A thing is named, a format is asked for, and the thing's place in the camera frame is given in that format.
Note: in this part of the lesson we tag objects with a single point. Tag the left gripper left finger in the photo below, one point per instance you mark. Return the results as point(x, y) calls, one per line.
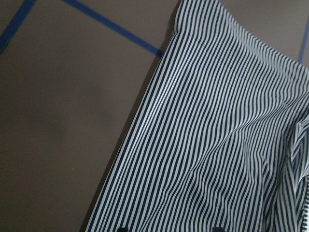
point(122, 229)

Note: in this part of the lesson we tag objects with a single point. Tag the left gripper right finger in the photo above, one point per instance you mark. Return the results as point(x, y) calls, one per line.
point(217, 229)

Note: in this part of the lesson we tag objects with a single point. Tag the blue white striped polo shirt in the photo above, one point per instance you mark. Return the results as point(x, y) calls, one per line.
point(220, 138)

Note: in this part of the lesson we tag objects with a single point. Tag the blue tape line lengthwise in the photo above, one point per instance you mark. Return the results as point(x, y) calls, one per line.
point(114, 27)

